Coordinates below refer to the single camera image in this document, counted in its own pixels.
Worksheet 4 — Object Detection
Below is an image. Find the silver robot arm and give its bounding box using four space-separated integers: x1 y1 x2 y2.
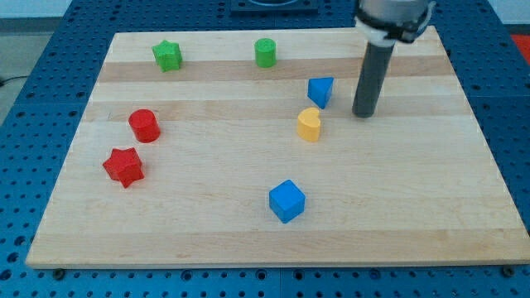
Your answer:
352 0 436 118

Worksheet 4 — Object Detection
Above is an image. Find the red cylinder block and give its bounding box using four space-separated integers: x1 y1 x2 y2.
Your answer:
128 109 161 143

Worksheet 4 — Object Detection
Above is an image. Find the yellow heart block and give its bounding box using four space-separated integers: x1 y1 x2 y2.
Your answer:
296 107 321 142

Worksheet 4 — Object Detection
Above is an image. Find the red star block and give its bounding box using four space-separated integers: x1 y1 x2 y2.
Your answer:
103 147 144 188

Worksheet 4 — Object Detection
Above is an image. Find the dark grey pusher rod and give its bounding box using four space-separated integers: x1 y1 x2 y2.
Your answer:
352 42 393 118

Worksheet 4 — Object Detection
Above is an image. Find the blue cube block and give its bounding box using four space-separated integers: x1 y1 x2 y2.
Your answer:
268 180 306 224

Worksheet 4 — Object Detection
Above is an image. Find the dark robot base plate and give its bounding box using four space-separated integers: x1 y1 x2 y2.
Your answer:
229 0 319 15

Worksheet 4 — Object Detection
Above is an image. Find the blue triangle block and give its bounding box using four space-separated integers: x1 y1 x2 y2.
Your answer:
307 77 335 109

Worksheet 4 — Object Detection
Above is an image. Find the wooden board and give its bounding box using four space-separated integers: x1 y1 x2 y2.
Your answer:
26 27 529 269

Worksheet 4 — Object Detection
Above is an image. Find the green cylinder block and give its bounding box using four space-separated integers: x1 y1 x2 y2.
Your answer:
254 38 277 68

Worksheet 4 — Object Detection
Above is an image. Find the green star block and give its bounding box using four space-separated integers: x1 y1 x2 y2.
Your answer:
152 40 183 72

